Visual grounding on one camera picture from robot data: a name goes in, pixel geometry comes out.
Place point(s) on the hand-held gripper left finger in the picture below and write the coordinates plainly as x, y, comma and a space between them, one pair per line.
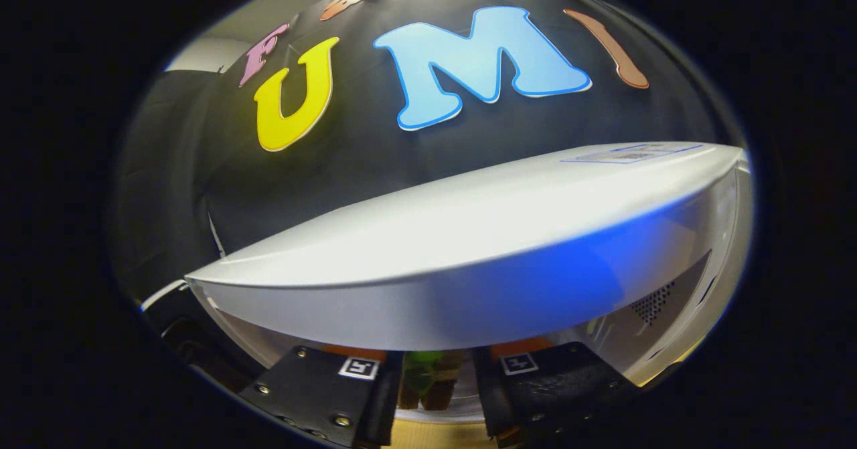
388, 402

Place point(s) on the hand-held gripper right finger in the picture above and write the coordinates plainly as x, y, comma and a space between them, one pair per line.
485, 395

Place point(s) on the brown bread lettuce sandwich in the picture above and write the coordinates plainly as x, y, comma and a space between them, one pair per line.
428, 375

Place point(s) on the white microwave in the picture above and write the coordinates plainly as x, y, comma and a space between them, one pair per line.
469, 248

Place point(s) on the black backdrop cloth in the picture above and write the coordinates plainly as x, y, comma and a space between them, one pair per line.
375, 154

